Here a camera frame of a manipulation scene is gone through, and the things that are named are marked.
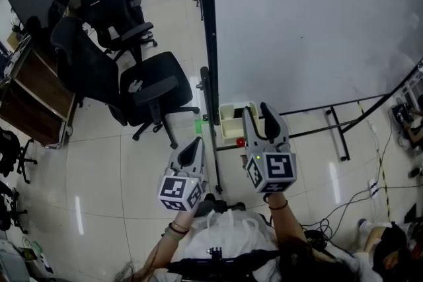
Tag cream whiteboard box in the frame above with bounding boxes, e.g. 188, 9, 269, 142
218, 101, 266, 145

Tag black chest camera mount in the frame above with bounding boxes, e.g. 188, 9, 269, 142
167, 246, 282, 277

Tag brown wooden desk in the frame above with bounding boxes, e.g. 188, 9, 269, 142
0, 34, 77, 150

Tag white plastic bag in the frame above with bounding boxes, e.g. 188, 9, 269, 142
190, 209, 279, 264

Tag beaded wrist bracelets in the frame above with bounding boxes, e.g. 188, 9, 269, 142
167, 220, 190, 236

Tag black floor cable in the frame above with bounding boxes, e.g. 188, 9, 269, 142
299, 128, 423, 242

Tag large black office chair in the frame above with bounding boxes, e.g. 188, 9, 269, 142
50, 16, 201, 150

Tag white power strip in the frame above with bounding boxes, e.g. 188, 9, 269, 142
367, 178, 381, 198

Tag white storage box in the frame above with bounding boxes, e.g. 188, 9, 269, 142
0, 237, 56, 282

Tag black mesh office chair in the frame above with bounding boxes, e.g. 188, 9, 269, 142
77, 0, 159, 61

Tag black swivel chair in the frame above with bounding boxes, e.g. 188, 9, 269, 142
0, 126, 38, 184
0, 180, 28, 236

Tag person's black shoes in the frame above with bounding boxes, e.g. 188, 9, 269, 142
194, 192, 247, 218

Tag person's left forearm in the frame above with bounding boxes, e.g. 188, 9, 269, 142
140, 209, 196, 278

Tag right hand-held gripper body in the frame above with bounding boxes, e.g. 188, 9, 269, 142
245, 137, 297, 194

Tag whiteboard on black stand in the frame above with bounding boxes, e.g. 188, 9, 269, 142
194, 0, 423, 195

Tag black wrist band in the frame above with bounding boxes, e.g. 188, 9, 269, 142
268, 199, 289, 211

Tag yellow black striped cable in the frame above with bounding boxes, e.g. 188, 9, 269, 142
358, 101, 391, 219

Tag person's right forearm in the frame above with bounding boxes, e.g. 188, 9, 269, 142
268, 192, 317, 264

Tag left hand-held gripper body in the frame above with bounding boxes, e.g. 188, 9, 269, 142
157, 160, 208, 213

